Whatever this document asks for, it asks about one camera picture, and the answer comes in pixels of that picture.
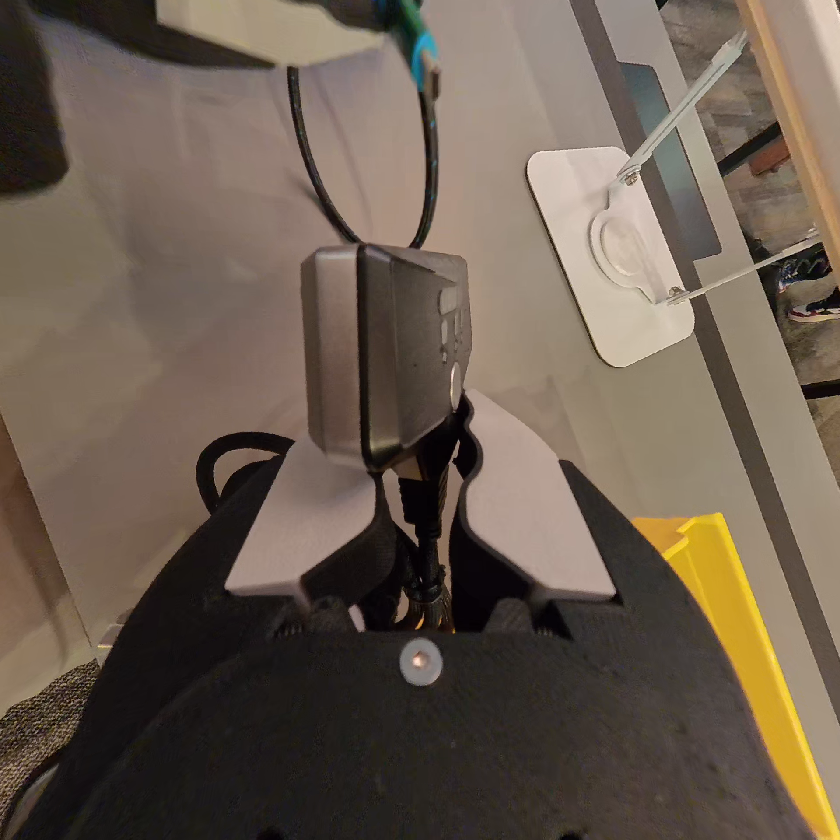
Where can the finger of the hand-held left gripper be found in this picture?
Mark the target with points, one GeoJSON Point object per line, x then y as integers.
{"type": "Point", "coordinates": [262, 29]}

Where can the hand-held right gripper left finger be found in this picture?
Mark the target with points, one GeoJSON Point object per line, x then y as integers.
{"type": "Point", "coordinates": [308, 525]}

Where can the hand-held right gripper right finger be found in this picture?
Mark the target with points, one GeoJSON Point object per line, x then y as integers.
{"type": "Point", "coordinates": [531, 518]}

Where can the yellow plastic bin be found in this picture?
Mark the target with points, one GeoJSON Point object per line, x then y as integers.
{"type": "Point", "coordinates": [735, 604]}

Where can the wood-edged grey board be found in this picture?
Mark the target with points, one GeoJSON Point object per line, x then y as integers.
{"type": "Point", "coordinates": [800, 98]}

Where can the metal table bracket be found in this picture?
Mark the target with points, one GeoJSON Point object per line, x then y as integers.
{"type": "Point", "coordinates": [111, 640]}

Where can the clear acrylic stand bracket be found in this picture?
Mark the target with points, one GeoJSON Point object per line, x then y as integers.
{"type": "Point", "coordinates": [620, 246]}

